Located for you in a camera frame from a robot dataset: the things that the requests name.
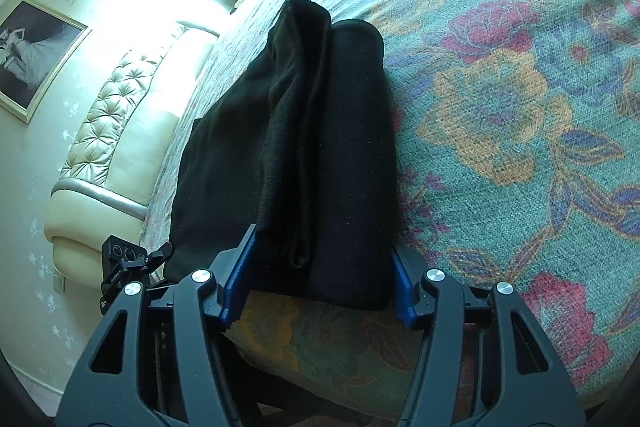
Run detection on black pants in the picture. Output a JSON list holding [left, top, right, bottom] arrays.
[[164, 0, 401, 312]]

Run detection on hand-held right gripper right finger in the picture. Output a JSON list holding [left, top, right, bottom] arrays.
[[392, 249, 587, 427]]

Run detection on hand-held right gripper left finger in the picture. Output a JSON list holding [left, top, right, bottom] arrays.
[[55, 223, 259, 427]]

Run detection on floral bedspread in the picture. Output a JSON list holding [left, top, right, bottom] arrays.
[[137, 0, 640, 413]]

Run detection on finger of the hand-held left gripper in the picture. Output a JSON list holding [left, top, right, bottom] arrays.
[[145, 242, 174, 272]]

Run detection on cream tufted headboard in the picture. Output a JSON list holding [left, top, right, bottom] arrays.
[[44, 21, 221, 291]]

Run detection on framed wall photo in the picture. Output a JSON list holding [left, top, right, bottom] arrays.
[[0, 0, 90, 124]]

